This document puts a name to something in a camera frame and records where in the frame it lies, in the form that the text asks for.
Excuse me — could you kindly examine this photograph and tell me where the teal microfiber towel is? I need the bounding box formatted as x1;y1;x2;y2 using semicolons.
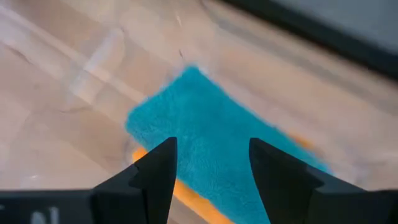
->
124;65;333;224

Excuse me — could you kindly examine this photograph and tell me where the clear plastic bin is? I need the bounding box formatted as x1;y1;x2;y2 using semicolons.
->
0;0;398;224

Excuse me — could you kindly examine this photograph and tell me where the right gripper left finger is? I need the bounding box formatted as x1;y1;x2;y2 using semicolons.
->
0;137;178;224

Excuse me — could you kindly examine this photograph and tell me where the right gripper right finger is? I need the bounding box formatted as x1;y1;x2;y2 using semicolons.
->
248;137;398;224

